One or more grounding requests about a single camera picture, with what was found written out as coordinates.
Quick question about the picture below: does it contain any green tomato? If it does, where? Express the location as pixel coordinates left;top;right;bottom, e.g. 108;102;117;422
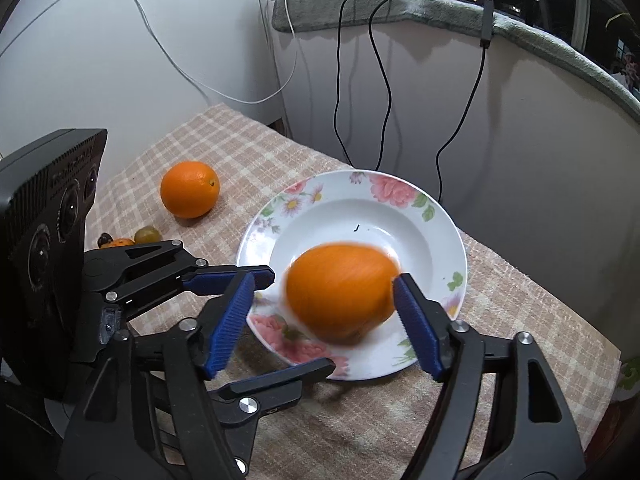
134;226;163;245

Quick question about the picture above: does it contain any large orange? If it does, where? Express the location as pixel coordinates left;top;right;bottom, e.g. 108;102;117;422
160;160;220;220
284;243;400;344

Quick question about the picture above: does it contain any dark plum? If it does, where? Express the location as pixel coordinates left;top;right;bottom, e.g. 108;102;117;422
96;233;113;248

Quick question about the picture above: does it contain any green grey sill cloth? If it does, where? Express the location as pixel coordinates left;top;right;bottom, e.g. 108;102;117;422
270;0;639;120

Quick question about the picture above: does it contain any black cable right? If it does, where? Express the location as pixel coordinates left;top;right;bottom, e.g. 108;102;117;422
435;0;501;204

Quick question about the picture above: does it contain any black cable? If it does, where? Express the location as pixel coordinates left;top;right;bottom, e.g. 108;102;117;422
333;0;362;168
435;0;501;204
368;0;426;172

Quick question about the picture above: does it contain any white charger cable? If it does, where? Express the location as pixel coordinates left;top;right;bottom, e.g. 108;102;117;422
117;0;321;106

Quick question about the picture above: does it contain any white floral plate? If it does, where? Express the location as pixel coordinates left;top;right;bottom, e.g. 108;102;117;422
236;170;468;382

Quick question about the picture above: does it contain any beige checkered tablecloth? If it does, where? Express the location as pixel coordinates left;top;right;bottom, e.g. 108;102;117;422
86;104;620;479

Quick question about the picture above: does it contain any small mandarin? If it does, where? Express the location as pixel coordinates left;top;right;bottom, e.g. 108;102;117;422
100;237;134;249

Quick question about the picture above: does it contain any black cable left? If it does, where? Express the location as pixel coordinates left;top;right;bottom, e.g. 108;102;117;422
333;0;362;168

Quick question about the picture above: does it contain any black cable middle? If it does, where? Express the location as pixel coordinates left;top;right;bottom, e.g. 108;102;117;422
368;0;426;172

